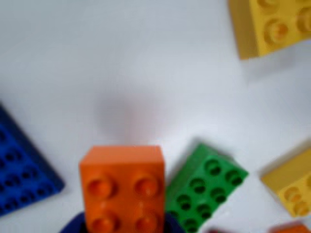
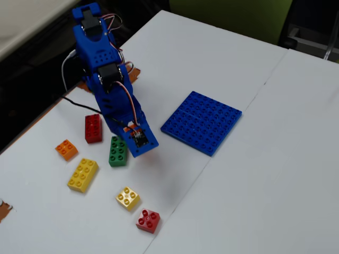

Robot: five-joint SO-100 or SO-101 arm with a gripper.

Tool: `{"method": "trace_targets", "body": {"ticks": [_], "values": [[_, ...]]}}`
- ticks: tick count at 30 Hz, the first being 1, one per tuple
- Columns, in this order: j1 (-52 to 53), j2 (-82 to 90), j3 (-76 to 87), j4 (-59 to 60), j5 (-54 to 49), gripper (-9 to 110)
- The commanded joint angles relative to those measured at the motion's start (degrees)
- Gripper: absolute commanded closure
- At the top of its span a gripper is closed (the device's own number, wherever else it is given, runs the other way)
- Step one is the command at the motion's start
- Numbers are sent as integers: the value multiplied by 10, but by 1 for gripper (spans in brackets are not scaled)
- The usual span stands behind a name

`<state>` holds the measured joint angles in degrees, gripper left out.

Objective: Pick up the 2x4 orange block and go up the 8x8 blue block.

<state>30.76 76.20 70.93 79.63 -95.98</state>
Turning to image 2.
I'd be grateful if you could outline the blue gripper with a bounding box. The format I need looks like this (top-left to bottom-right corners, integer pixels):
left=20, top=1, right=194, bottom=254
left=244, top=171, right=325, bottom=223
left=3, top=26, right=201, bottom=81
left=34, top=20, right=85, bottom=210
left=96, top=87, right=148, bottom=134

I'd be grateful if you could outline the red 2x4 block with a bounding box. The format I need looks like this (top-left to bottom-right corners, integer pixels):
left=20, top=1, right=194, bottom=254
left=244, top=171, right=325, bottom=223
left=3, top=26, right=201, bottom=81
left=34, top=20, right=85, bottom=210
left=84, top=113, right=103, bottom=144

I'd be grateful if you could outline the green 2x4 block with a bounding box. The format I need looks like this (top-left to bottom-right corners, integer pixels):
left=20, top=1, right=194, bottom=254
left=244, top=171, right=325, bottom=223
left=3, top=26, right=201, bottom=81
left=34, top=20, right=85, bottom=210
left=108, top=135, right=129, bottom=168

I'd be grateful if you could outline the orange 2x2 block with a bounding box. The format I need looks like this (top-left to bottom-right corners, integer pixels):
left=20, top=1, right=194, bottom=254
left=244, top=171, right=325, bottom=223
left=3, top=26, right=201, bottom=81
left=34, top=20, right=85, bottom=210
left=55, top=139, right=79, bottom=161

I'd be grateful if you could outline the yellow 2x4 block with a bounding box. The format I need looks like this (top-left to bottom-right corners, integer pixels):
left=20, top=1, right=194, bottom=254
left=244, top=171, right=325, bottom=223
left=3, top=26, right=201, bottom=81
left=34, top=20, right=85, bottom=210
left=66, top=158, right=99, bottom=194

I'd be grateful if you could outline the yellow 2x2 block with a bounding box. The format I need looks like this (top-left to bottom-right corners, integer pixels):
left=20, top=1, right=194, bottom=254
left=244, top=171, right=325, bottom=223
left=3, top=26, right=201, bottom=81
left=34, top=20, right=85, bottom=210
left=115, top=186, right=140, bottom=212

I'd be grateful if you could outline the red 2x2 block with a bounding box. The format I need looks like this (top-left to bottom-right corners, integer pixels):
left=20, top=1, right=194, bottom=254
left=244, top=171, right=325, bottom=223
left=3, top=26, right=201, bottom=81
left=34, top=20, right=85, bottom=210
left=135, top=207, right=161, bottom=234

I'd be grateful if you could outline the blue 8x8 stud baseplate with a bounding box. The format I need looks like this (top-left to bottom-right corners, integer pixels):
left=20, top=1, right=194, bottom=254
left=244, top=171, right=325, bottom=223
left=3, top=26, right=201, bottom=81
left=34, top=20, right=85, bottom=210
left=160, top=90, right=243, bottom=157

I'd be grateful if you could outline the white table cover sheet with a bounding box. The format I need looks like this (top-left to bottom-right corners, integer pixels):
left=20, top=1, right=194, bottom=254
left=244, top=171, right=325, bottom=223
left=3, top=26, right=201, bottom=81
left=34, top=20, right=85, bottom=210
left=0, top=10, right=289, bottom=254
left=144, top=49, right=339, bottom=254

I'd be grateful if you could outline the white desk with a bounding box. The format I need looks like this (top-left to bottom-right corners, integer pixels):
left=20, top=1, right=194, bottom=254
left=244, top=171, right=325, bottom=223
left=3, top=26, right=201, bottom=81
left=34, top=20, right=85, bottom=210
left=0, top=0, right=82, bottom=62

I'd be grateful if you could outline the green panel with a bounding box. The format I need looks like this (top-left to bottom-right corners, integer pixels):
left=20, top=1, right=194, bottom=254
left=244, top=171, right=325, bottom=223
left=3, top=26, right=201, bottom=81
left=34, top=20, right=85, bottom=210
left=168, top=0, right=293, bottom=49

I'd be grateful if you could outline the thin servo wire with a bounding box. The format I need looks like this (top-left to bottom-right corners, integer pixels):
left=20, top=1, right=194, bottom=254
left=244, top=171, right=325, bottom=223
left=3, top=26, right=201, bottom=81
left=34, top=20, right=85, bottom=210
left=113, top=80, right=140, bottom=126

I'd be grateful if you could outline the black cable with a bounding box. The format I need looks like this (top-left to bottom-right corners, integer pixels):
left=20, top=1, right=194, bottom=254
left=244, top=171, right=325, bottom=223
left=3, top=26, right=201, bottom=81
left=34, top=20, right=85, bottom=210
left=61, top=96, right=133, bottom=128

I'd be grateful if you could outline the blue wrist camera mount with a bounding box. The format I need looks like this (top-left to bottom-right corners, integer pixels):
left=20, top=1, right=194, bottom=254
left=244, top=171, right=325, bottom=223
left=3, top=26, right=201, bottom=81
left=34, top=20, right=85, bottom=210
left=122, top=125, right=159, bottom=159

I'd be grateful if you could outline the white cable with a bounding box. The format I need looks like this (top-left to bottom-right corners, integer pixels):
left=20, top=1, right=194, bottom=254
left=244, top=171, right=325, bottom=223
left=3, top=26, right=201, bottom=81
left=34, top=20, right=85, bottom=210
left=61, top=51, right=78, bottom=90

